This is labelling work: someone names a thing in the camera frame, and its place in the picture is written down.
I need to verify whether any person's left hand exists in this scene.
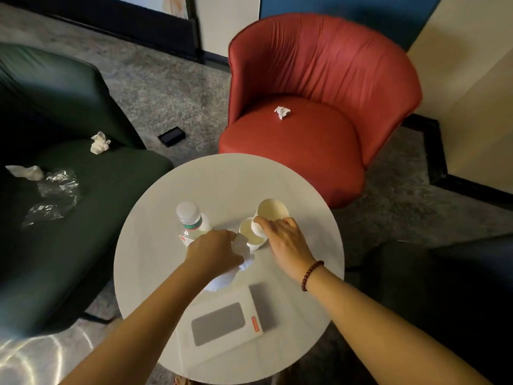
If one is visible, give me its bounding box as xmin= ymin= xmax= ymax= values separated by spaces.
xmin=184 ymin=229 xmax=245 ymax=283

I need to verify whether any person's right hand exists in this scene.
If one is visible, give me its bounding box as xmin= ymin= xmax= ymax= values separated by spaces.
xmin=253 ymin=215 xmax=317 ymax=283

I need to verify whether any white tissue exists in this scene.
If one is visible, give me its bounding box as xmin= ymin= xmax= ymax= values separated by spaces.
xmin=203 ymin=233 xmax=256 ymax=293

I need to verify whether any white paper cup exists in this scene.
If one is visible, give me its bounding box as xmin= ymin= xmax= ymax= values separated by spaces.
xmin=239 ymin=217 xmax=268 ymax=252
xmin=251 ymin=198 xmax=290 ymax=239

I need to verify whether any clear plastic water bottle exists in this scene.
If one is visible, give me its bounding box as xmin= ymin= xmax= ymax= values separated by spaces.
xmin=176 ymin=201 xmax=212 ymax=247

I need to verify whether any white product box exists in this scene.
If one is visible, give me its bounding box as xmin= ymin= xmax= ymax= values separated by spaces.
xmin=176 ymin=282 xmax=279 ymax=369

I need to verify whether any small black tray box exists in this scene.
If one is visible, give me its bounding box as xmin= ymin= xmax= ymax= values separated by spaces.
xmin=157 ymin=127 xmax=187 ymax=148

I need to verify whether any clear plastic wrap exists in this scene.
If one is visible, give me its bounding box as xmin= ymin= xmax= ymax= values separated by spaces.
xmin=22 ymin=168 xmax=81 ymax=228

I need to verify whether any person's right forearm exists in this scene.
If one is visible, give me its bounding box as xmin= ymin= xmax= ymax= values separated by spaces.
xmin=306 ymin=268 xmax=492 ymax=385

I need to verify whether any red armchair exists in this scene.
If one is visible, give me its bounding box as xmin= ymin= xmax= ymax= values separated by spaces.
xmin=218 ymin=12 xmax=424 ymax=210

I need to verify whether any dark green armchair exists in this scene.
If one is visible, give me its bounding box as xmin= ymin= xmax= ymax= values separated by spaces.
xmin=0 ymin=42 xmax=175 ymax=337

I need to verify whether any white round table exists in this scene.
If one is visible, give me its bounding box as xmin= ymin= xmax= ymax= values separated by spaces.
xmin=113 ymin=153 xmax=345 ymax=384

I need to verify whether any red bead bracelet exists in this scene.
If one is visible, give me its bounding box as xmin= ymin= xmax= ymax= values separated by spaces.
xmin=301 ymin=260 xmax=325 ymax=292

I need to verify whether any framed wall painting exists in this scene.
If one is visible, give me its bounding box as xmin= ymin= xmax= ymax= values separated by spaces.
xmin=106 ymin=0 xmax=189 ymax=20

